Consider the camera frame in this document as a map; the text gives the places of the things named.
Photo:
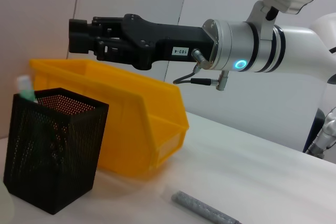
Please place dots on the white humanoid robot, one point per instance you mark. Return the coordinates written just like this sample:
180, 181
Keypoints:
325, 134

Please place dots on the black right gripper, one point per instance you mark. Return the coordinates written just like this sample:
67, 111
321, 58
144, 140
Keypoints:
162, 43

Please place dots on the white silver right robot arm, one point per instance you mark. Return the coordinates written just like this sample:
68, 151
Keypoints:
262, 45

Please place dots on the gray marker pen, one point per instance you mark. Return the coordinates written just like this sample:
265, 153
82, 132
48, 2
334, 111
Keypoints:
199, 207

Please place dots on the yellow plastic storage bin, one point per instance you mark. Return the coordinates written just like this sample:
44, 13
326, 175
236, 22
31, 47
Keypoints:
131, 119

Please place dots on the black mesh pen holder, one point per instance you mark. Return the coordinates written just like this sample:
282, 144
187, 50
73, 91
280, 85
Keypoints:
52, 150

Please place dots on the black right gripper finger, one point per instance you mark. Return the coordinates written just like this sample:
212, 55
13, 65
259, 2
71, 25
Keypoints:
78, 27
78, 44

